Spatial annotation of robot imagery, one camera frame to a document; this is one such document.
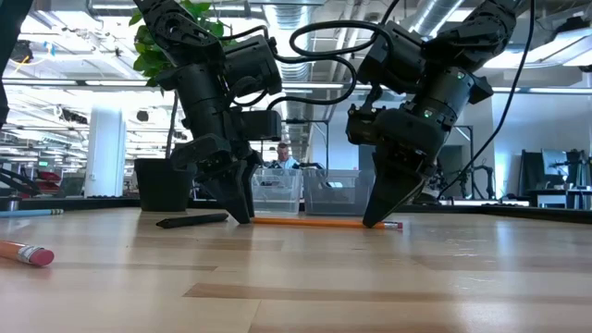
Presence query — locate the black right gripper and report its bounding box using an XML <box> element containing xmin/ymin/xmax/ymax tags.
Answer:
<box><xmin>362</xmin><ymin>102</ymin><xmax>450</xmax><ymax>228</ymax></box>

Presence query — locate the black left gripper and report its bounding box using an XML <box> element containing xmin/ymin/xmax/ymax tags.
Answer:
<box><xmin>171</xmin><ymin>108</ymin><xmax>263</xmax><ymax>226</ymax></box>

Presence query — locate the clear plastic bin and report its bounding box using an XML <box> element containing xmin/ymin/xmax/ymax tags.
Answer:
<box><xmin>252</xmin><ymin>166</ymin><xmax>304</xmax><ymax>216</ymax></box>

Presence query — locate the black pen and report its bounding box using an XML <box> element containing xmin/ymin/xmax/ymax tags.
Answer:
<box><xmin>155</xmin><ymin>212</ymin><xmax>230</xmax><ymax>229</ymax></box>

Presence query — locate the orange pencil pink eraser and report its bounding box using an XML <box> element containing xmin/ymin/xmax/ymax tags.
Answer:
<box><xmin>252</xmin><ymin>216</ymin><xmax>403</xmax><ymax>231</ymax></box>
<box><xmin>0</xmin><ymin>240</ymin><xmax>56</xmax><ymax>268</ymax></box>

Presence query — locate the smoked grey plastic bin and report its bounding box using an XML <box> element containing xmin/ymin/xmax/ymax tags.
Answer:
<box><xmin>302</xmin><ymin>168</ymin><xmax>376</xmax><ymax>217</ymax></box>

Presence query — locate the person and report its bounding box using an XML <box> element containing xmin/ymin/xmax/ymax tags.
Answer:
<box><xmin>270</xmin><ymin>142</ymin><xmax>300</xmax><ymax>170</ymax></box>

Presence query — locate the green plant in black pot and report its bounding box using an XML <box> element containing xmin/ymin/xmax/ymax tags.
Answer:
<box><xmin>130</xmin><ymin>0</ymin><xmax>241</xmax><ymax>213</ymax></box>

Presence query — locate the ceiling light strip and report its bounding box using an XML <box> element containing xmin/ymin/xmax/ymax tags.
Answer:
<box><xmin>281</xmin><ymin>81</ymin><xmax>374</xmax><ymax>93</ymax></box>

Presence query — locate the white round column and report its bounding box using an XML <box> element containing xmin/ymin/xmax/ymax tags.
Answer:
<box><xmin>84</xmin><ymin>105</ymin><xmax>127</xmax><ymax>199</ymax></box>

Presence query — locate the background computer monitor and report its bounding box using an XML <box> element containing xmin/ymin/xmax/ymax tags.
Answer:
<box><xmin>540</xmin><ymin>148</ymin><xmax>571</xmax><ymax>177</ymax></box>

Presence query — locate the red chair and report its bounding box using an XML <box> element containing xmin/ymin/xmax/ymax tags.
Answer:
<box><xmin>20</xmin><ymin>169</ymin><xmax>61</xmax><ymax>195</ymax></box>

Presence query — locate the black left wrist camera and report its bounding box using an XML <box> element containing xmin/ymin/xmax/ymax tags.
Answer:
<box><xmin>240</xmin><ymin>109</ymin><xmax>283</xmax><ymax>142</ymax></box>

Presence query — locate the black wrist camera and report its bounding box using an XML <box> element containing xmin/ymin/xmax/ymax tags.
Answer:
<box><xmin>346</xmin><ymin>102</ymin><xmax>386</xmax><ymax>145</ymax></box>
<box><xmin>240</xmin><ymin>109</ymin><xmax>283</xmax><ymax>142</ymax></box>

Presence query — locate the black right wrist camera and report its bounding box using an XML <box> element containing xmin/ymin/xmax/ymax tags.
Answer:
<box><xmin>346</xmin><ymin>102</ymin><xmax>386</xmax><ymax>145</ymax></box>

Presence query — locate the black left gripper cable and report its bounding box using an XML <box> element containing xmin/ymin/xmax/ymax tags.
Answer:
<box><xmin>221</xmin><ymin>25</ymin><xmax>360</xmax><ymax>111</ymax></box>

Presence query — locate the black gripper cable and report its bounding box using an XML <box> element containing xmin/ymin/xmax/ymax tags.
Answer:
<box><xmin>221</xmin><ymin>25</ymin><xmax>360</xmax><ymax>111</ymax></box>
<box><xmin>289</xmin><ymin>0</ymin><xmax>401</xmax><ymax>59</ymax></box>

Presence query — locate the black aluminium table frame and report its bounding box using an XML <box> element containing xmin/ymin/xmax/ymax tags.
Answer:
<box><xmin>0</xmin><ymin>196</ymin><xmax>592</xmax><ymax>222</ymax></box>

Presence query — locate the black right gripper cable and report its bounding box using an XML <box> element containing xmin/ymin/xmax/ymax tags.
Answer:
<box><xmin>289</xmin><ymin>0</ymin><xmax>401</xmax><ymax>59</ymax></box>

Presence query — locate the silver ventilation duct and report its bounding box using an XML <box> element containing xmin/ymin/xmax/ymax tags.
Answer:
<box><xmin>400</xmin><ymin>0</ymin><xmax>466</xmax><ymax>38</ymax></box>
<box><xmin>272</xmin><ymin>0</ymin><xmax>320</xmax><ymax>154</ymax></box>

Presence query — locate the thin black cable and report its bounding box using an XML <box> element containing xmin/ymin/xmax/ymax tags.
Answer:
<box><xmin>437</xmin><ymin>0</ymin><xmax>537</xmax><ymax>200</ymax></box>

